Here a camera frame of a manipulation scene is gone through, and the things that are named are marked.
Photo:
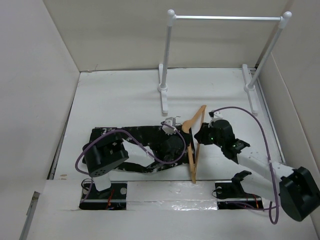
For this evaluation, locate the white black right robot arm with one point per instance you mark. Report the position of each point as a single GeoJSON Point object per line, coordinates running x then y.
{"type": "Point", "coordinates": [293, 190]}

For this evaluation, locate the wooden clothes hanger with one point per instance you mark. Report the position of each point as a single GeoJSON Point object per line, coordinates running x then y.
{"type": "Point", "coordinates": [193, 154]}

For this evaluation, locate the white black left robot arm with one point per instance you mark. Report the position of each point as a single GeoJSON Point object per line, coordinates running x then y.
{"type": "Point", "coordinates": [107, 153]}

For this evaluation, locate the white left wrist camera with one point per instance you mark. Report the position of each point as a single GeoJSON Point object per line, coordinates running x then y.
{"type": "Point", "coordinates": [169, 126]}

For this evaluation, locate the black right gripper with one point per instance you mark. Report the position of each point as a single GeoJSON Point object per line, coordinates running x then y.
{"type": "Point", "coordinates": [201, 135]}

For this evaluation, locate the silver tape strip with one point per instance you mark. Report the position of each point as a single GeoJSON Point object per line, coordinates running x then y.
{"type": "Point", "coordinates": [170, 196]}

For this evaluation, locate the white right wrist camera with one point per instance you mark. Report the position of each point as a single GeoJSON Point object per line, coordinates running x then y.
{"type": "Point", "coordinates": [215, 116]}

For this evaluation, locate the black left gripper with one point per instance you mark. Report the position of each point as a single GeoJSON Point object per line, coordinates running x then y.
{"type": "Point", "coordinates": [179, 136]}

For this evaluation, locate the black white patterned trousers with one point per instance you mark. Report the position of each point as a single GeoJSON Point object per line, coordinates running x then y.
{"type": "Point", "coordinates": [145, 132]}

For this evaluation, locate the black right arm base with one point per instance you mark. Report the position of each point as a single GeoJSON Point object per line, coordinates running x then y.
{"type": "Point", "coordinates": [230, 194]}

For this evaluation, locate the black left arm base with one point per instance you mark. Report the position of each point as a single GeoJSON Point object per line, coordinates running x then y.
{"type": "Point", "coordinates": [111, 199]}

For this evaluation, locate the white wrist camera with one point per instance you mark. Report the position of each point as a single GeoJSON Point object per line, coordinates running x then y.
{"type": "Point", "coordinates": [215, 116]}
{"type": "Point", "coordinates": [169, 126]}

